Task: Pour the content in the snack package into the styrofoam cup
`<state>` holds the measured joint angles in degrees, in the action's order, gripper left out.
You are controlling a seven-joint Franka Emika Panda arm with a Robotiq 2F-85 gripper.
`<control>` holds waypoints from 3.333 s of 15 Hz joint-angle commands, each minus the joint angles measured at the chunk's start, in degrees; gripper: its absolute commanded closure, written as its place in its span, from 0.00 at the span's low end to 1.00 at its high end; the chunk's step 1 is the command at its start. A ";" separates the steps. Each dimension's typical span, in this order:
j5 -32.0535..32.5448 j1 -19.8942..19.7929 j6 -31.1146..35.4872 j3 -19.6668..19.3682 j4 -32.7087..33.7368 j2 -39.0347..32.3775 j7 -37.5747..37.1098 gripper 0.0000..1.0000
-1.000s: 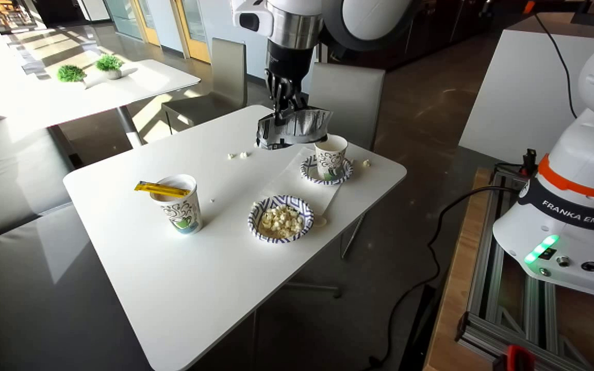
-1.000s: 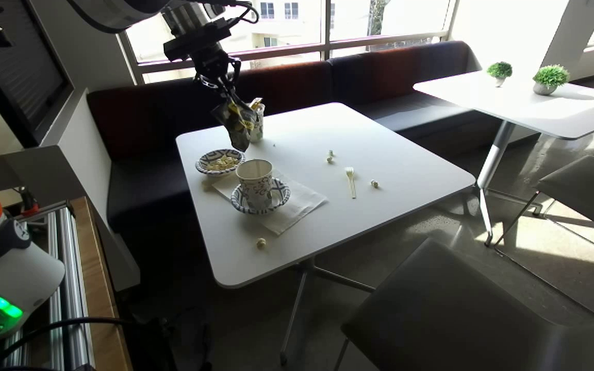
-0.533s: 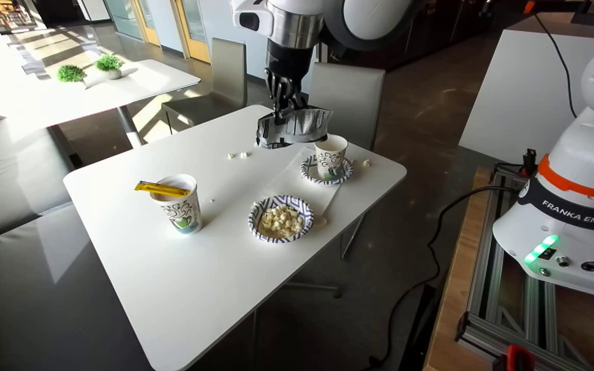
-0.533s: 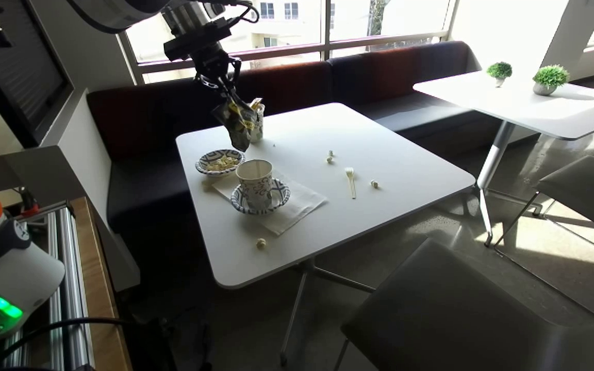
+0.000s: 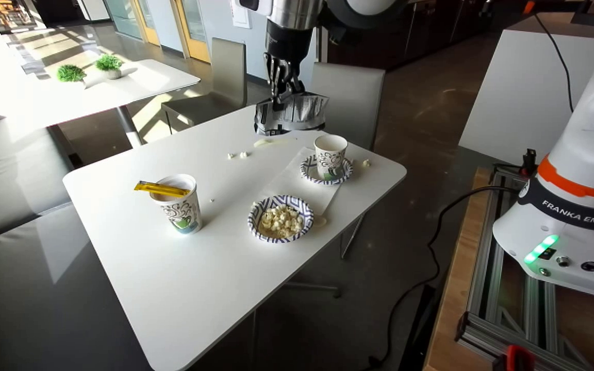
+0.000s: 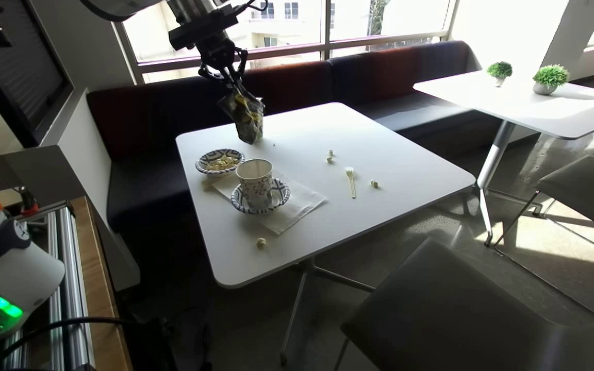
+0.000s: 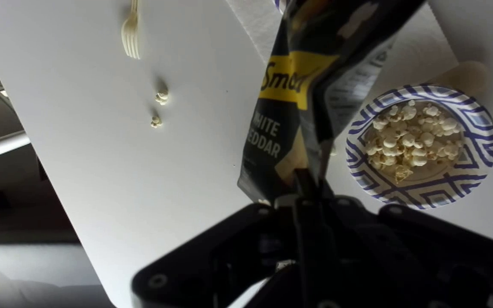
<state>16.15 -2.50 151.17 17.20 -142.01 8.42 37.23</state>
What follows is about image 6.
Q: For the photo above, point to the white side table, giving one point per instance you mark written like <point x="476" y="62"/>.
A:
<point x="552" y="109"/>

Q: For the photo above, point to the white paper napkin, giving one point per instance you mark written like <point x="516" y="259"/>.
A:
<point x="305" y="203"/>

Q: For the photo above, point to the upholstered bench seat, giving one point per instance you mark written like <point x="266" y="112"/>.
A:
<point x="138" y="116"/>

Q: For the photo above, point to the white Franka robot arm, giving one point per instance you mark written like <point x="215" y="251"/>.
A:
<point x="15" y="275"/>

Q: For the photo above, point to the grey chair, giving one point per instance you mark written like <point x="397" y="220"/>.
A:
<point x="448" y="316"/>
<point x="586" y="192"/>

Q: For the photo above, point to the blue patterned bowl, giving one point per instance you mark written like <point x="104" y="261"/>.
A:
<point x="204" y="167"/>

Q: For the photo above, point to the red clamp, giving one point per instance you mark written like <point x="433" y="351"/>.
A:
<point x="29" y="204"/>

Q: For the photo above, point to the printed styrofoam cup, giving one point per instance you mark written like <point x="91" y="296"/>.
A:
<point x="250" y="135"/>

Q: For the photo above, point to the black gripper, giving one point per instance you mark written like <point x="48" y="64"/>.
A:
<point x="217" y="55"/>

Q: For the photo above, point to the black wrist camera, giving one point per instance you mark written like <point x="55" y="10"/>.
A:
<point x="204" y="31"/>

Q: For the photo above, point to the small green plant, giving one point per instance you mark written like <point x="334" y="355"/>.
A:
<point x="499" y="69"/>

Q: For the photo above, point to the green plant white pot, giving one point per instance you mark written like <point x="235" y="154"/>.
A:
<point x="552" y="75"/>

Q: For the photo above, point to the patterned ceramic mug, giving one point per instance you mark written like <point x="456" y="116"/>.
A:
<point x="254" y="181"/>

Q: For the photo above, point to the patterned saucer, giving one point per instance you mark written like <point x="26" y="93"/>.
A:
<point x="279" y="198"/>

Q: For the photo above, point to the white table leg frame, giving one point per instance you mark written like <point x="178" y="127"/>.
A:
<point x="296" y="310"/>

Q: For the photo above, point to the popcorn heap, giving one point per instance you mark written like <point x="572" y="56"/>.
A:
<point x="221" y="162"/>

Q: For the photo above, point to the dark framed wall panel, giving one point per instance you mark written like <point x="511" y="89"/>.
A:
<point x="22" y="69"/>

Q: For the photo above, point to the wooden board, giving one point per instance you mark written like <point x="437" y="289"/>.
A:
<point x="101" y="296"/>

